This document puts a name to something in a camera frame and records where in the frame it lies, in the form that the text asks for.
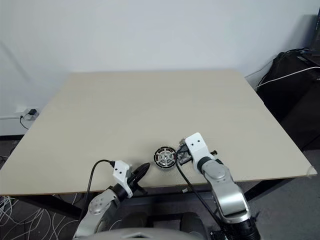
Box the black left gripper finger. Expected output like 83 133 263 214
134 162 152 179
135 165 151 185

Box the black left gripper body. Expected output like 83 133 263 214
126 170 148 198

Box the silver motor cover circuit board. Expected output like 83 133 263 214
176 136 193 166

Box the spoked silver rotor wheel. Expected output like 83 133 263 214
155 148 174 167

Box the silver robot torso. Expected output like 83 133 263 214
93 226 181 240

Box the black bag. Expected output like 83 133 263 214
256 49 320 151

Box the clear tape table corner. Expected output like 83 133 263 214
306 165 318 179

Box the dark monitor edge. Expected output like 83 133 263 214
309 14 320 52

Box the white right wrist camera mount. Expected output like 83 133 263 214
185 132 215 171

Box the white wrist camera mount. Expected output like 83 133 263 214
185 132 215 171
112 160 134 198

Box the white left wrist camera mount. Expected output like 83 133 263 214
112 160 134 198

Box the black table frame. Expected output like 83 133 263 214
14 174 311 219

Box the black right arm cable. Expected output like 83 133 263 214
175 161 227 227

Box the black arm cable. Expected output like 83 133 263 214
79 159 116 222
175 161 227 227

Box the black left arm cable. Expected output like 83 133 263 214
79 159 116 222

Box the thin black power cord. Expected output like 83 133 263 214
19 113 32 131

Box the white cable on bag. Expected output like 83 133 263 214
257 65 320 88

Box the white wall power strip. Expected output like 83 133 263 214
14 106 40 120

